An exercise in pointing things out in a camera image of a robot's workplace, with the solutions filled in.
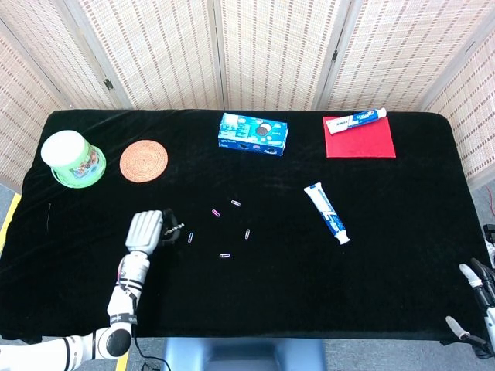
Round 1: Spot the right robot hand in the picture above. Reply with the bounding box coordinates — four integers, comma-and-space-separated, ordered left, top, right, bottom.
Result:
445, 257, 495, 359

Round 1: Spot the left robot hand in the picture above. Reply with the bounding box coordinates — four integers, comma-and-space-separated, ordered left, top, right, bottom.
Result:
125, 208, 183, 256

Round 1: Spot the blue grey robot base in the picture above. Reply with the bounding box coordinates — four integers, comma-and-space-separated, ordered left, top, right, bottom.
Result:
161, 338, 326, 371

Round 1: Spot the black white floor equipment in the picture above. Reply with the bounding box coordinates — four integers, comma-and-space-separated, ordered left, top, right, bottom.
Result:
482, 223, 495, 268

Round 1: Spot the round woven coaster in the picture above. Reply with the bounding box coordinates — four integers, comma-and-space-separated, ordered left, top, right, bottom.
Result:
119, 140, 169, 182

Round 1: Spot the green tub with white lid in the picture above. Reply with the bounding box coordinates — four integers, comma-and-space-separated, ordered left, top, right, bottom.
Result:
40, 129, 108, 189

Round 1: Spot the black velvet tablecloth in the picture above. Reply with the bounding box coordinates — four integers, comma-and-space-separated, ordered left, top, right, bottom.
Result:
0, 109, 495, 344

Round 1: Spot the blue cookie box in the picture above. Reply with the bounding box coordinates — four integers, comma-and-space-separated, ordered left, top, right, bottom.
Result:
217, 112, 289, 158

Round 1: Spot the woven bamboo screen panel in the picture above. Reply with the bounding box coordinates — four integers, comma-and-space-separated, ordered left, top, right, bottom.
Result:
0, 19, 70, 191
421, 30, 495, 191
57, 0, 225, 111
315, 0, 495, 113
0, 0, 131, 111
214, 0, 353, 111

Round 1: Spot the white blue toothpaste tube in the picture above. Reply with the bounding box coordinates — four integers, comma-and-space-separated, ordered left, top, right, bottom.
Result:
303, 182, 352, 246

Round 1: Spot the red square cloth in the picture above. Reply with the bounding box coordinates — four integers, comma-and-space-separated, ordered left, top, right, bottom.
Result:
322, 115, 397, 159

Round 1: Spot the toothpaste tube with barcode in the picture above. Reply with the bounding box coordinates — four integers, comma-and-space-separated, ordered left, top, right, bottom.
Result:
325, 107, 387, 135

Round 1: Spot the black floor cable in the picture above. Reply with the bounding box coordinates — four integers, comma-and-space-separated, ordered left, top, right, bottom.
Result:
131, 335, 168, 371

